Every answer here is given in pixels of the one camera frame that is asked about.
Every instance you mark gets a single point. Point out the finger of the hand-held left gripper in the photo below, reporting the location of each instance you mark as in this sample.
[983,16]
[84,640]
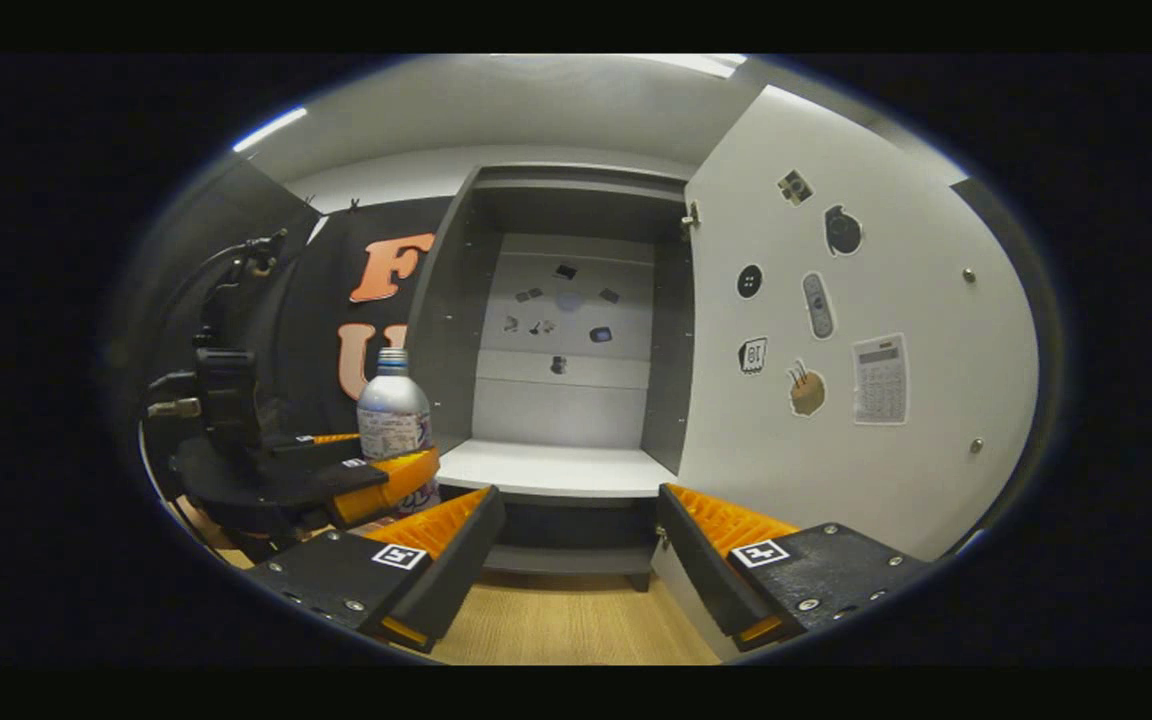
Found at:
[306,448]
[361,478]

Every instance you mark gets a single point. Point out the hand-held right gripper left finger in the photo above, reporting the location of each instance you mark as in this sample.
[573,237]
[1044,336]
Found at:
[456,575]

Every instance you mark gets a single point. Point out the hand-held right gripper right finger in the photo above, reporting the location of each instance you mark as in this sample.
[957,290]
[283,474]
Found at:
[701,570]

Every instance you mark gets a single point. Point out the silver bottle with label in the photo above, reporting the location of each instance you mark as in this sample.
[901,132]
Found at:
[391,410]

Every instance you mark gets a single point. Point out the dark grey cabinet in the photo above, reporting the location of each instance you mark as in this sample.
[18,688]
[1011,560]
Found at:
[446,330]

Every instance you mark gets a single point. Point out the grey cabinet door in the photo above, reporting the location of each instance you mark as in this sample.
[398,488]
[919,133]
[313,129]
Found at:
[896,300]

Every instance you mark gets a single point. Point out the white cabinet shelf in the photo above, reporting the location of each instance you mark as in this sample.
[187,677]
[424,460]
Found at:
[556,468]

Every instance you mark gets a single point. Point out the black backdrop cloth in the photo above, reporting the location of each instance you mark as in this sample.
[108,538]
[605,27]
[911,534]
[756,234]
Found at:
[316,330]

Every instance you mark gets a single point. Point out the long ceiling light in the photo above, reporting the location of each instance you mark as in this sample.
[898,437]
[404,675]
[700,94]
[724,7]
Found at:
[271,130]

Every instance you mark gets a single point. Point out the wide ceiling light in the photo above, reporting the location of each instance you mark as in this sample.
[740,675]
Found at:
[636,63]

